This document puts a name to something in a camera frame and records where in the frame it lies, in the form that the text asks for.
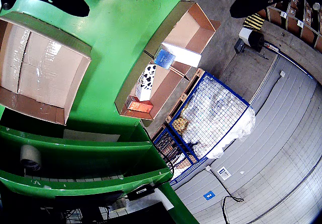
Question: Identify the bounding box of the blue Secret W box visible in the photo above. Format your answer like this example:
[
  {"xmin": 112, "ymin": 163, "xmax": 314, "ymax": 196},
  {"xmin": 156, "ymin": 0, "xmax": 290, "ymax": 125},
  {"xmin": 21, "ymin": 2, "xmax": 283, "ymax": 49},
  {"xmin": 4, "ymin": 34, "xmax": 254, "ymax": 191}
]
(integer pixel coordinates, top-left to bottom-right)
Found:
[{"xmin": 153, "ymin": 48, "xmax": 177, "ymax": 70}]

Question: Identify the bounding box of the small black box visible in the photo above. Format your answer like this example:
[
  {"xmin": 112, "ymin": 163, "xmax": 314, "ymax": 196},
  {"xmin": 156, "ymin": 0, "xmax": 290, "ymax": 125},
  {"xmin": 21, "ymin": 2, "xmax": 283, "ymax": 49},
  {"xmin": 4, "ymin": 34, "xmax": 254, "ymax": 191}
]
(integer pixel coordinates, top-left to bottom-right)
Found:
[{"xmin": 233, "ymin": 38, "xmax": 246, "ymax": 54}]

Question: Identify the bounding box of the large shallow cardboard tray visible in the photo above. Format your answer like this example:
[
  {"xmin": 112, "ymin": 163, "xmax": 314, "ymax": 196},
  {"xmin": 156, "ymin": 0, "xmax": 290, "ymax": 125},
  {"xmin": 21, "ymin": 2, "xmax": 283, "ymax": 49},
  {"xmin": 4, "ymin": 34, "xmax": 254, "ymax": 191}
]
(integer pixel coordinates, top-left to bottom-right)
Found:
[{"xmin": 0, "ymin": 11, "xmax": 92, "ymax": 126}]

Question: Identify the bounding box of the open cardboard box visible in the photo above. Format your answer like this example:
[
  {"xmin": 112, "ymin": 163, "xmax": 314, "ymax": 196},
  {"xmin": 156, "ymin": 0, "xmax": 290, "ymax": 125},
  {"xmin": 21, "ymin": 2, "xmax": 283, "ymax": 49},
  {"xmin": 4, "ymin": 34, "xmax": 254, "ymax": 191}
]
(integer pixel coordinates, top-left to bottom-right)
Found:
[
  {"xmin": 114, "ymin": 51, "xmax": 192, "ymax": 121},
  {"xmin": 143, "ymin": 1, "xmax": 222, "ymax": 75}
]

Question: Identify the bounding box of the tall plain white box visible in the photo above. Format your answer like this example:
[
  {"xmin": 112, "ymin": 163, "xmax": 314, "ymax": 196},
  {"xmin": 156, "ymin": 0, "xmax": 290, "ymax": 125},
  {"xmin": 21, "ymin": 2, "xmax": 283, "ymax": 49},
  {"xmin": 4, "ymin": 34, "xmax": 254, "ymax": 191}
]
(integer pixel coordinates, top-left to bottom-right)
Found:
[{"xmin": 160, "ymin": 42, "xmax": 202, "ymax": 68}]

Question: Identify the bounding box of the cow pattern white box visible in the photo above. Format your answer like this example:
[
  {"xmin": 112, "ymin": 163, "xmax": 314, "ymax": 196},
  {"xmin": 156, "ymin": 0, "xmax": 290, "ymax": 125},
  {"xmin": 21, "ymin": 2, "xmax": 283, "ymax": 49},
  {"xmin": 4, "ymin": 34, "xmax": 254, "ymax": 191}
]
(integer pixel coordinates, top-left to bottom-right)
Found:
[{"xmin": 135, "ymin": 63, "xmax": 157, "ymax": 102}]

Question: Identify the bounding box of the pink product box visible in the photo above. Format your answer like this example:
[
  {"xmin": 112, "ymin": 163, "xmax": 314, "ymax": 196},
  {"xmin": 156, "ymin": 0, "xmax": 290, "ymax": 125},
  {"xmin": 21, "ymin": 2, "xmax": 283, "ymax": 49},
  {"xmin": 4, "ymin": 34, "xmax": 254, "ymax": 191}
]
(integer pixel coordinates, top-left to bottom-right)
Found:
[{"xmin": 125, "ymin": 95, "xmax": 154, "ymax": 114}]

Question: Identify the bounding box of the grey shelving rack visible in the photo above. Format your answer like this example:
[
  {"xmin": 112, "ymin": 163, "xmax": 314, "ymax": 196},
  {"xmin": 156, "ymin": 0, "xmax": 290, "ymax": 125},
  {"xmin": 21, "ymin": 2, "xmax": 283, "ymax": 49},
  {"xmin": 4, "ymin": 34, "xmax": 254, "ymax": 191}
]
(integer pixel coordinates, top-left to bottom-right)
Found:
[{"xmin": 256, "ymin": 0, "xmax": 322, "ymax": 54}]

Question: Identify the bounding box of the white black machine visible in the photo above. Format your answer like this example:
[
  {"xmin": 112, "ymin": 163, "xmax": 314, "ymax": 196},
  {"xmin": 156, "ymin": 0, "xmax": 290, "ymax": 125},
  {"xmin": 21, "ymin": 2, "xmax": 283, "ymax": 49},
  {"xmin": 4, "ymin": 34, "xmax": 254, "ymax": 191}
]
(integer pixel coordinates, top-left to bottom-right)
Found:
[{"xmin": 238, "ymin": 27, "xmax": 265, "ymax": 53}]

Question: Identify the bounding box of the long grey beam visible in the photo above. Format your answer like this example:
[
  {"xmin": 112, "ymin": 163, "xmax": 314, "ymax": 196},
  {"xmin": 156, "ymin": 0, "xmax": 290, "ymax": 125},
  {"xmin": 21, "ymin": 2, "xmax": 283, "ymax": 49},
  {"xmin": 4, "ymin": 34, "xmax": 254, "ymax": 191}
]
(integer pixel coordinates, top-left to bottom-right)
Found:
[{"xmin": 260, "ymin": 21, "xmax": 322, "ymax": 80}]

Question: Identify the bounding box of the wooden pallet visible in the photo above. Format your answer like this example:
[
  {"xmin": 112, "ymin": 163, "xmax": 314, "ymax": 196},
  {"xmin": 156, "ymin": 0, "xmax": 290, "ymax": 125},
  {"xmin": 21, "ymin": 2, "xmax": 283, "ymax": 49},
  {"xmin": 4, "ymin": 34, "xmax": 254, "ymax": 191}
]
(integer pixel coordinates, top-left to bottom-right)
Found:
[{"xmin": 164, "ymin": 67, "xmax": 206, "ymax": 124}]

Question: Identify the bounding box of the white plastic bag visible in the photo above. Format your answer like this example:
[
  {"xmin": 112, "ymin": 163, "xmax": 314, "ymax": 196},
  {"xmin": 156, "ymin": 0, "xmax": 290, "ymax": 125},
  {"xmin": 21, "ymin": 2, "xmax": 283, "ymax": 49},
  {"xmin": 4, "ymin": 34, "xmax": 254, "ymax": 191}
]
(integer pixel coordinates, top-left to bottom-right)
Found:
[{"xmin": 205, "ymin": 107, "xmax": 257, "ymax": 160}]

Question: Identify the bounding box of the white paper label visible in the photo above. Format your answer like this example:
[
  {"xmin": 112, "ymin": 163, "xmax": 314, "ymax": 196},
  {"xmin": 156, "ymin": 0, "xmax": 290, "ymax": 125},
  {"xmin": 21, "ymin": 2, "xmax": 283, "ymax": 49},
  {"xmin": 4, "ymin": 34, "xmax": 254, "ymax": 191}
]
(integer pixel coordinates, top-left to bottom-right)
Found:
[{"xmin": 62, "ymin": 129, "xmax": 121, "ymax": 142}]

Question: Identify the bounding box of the white tape roll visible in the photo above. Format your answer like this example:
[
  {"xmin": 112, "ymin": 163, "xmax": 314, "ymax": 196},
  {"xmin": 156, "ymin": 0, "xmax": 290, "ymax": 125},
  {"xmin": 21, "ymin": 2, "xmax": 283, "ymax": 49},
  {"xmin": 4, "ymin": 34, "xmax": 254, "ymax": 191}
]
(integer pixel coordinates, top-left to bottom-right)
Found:
[{"xmin": 20, "ymin": 144, "xmax": 42, "ymax": 172}]

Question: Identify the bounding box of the green metal cabinet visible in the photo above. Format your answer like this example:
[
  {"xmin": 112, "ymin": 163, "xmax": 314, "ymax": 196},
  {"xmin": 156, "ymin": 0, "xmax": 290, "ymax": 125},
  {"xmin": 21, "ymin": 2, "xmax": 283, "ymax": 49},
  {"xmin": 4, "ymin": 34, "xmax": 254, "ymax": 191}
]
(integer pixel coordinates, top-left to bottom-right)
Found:
[{"xmin": 0, "ymin": 107, "xmax": 201, "ymax": 224}]

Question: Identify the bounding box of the white gridded sheet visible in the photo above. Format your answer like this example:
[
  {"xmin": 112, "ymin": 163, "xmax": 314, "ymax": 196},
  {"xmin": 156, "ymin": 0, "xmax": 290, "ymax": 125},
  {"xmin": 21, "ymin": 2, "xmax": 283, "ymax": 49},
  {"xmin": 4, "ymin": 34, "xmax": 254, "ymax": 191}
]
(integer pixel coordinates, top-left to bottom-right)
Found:
[{"xmin": 24, "ymin": 174, "xmax": 124, "ymax": 183}]

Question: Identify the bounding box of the white floor label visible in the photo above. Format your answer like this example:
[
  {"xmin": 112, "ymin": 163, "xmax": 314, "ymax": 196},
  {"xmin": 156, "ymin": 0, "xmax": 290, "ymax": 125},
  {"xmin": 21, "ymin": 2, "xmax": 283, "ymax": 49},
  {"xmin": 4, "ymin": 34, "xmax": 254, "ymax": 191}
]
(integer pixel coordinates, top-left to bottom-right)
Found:
[{"xmin": 216, "ymin": 166, "xmax": 232, "ymax": 181}]

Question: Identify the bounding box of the black power adapter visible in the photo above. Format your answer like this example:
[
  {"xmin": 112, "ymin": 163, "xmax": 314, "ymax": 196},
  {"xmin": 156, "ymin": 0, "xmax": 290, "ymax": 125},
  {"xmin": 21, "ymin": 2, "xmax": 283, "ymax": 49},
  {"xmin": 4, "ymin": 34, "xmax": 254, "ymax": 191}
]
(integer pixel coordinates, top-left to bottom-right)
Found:
[{"xmin": 126, "ymin": 184, "xmax": 156, "ymax": 201}]

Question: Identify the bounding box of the yellow black striped post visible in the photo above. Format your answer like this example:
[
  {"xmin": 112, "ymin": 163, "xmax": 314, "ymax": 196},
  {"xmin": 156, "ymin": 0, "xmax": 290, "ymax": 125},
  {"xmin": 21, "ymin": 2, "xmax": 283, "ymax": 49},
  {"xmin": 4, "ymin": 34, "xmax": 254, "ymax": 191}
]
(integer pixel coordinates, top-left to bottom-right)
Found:
[{"xmin": 242, "ymin": 13, "xmax": 266, "ymax": 32}]

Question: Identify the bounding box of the blue wire mesh cage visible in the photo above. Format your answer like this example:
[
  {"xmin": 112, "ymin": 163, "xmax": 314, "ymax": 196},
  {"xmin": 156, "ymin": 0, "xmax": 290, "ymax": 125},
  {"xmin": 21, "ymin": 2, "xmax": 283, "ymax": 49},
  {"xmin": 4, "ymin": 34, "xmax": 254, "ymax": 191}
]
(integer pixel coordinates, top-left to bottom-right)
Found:
[
  {"xmin": 168, "ymin": 71, "xmax": 251, "ymax": 163},
  {"xmin": 152, "ymin": 127, "xmax": 201, "ymax": 171}
]

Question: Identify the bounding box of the black floor cable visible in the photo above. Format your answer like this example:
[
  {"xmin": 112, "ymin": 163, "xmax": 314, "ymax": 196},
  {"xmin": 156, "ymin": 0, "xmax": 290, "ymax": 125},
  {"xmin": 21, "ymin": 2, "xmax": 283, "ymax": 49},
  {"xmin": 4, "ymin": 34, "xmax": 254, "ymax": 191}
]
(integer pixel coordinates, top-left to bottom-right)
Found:
[{"xmin": 205, "ymin": 165, "xmax": 245, "ymax": 224}]

